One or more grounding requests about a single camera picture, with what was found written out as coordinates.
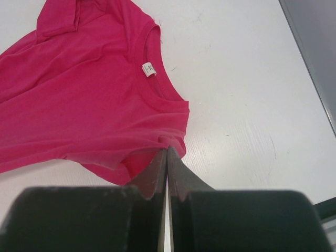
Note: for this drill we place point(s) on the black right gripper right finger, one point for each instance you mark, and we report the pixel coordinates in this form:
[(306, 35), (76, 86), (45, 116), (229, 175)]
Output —
[(181, 182)]

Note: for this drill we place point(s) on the pink t shirt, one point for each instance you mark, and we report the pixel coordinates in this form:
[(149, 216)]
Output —
[(88, 85)]

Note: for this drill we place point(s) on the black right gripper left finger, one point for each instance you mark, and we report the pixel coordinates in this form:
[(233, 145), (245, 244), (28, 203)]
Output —
[(147, 227)]

